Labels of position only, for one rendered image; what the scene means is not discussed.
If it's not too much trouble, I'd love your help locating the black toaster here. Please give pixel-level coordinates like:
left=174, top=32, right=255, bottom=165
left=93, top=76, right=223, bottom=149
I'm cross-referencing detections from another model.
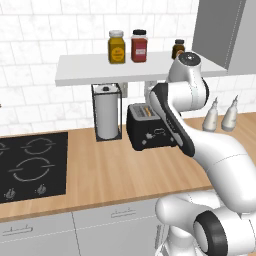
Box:
left=126, top=102, right=178, bottom=152

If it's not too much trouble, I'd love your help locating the toast bread slice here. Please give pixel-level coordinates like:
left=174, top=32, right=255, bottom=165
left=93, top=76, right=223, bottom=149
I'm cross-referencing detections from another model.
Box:
left=141, top=106, right=158, bottom=118

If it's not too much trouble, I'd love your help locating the white paper towel roll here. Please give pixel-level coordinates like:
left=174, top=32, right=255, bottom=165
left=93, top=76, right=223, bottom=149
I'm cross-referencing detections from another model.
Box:
left=95, top=86, right=119, bottom=140

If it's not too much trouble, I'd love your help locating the yellow spice jar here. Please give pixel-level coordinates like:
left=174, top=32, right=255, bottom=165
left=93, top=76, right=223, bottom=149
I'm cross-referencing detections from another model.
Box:
left=107, top=29, right=127, bottom=65

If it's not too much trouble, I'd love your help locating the red spice jar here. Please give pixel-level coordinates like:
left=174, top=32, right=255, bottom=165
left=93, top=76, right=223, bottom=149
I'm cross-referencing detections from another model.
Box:
left=130, top=29, right=149, bottom=64

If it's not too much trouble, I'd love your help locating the white squeeze bottle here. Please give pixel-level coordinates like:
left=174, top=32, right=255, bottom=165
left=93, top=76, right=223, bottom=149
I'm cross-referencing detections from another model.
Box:
left=221, top=94, right=240, bottom=132
left=202, top=97, right=220, bottom=132

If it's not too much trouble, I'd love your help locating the dark brown spice jar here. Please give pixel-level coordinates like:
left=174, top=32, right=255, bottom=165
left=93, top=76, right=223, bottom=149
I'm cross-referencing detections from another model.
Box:
left=171, top=38, right=186, bottom=61

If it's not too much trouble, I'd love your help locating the black hob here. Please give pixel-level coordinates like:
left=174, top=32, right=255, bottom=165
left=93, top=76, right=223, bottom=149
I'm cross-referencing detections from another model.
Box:
left=0, top=131, right=69, bottom=205

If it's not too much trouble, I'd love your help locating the grey drawer front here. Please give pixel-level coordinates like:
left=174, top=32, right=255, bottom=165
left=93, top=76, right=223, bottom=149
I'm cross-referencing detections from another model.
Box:
left=0, top=212, right=77, bottom=256
left=72, top=197, right=162, bottom=256

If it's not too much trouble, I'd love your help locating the grey hob knob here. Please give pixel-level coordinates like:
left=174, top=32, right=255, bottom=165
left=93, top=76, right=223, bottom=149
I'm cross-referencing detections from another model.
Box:
left=3, top=188, right=16, bottom=201
left=35, top=184, right=48, bottom=196

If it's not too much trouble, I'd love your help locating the black wire paper towel holder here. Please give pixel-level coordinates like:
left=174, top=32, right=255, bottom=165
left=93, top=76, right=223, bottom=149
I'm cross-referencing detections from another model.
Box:
left=91, top=82, right=122, bottom=143

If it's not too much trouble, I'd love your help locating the white wall socket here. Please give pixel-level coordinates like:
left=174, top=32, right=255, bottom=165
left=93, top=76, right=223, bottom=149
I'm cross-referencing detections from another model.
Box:
left=121, top=82, right=129, bottom=99

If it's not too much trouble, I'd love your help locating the white wall shelf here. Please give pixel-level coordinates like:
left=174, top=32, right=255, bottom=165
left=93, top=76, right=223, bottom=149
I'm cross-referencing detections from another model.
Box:
left=54, top=51, right=230, bottom=88

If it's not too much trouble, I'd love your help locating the grey drawer handle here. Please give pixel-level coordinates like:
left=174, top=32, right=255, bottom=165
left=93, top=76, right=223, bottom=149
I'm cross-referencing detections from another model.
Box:
left=110, top=207, right=137, bottom=219
left=1, top=225, right=34, bottom=236

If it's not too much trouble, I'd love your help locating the grey wall cupboard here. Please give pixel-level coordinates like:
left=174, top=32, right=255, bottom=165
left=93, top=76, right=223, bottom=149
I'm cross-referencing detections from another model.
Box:
left=191, top=0, right=256, bottom=76

